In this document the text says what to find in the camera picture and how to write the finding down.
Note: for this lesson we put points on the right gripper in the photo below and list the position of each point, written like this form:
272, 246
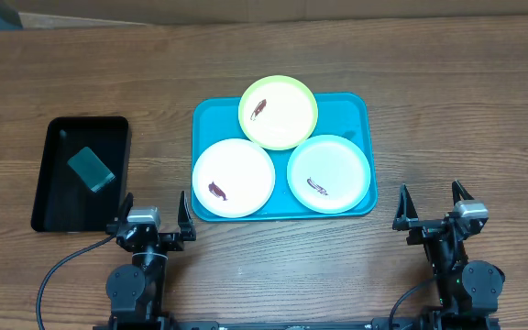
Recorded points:
405, 218

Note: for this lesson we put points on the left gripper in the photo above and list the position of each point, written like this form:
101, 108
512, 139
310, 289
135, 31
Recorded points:
173, 242

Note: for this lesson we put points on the white plate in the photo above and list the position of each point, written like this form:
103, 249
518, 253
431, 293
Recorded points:
233, 178

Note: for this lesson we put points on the green sponge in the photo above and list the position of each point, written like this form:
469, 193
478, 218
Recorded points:
90, 169

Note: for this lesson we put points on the yellow-green plate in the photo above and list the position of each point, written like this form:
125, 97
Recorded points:
277, 112

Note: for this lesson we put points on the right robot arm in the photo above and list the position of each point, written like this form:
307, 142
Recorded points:
468, 291

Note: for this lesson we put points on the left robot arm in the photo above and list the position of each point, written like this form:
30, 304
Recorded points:
136, 289

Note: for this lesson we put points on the teal plastic tray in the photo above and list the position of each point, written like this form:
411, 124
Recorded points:
342, 114

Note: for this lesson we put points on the black rectangular bin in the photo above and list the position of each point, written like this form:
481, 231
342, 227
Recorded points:
63, 203

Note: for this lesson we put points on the light blue plate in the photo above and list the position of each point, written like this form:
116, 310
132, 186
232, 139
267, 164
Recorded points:
328, 174

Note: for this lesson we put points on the cardboard strip at back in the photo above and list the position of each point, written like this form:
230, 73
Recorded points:
246, 11

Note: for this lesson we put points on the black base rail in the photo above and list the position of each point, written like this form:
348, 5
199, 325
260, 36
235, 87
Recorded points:
381, 323

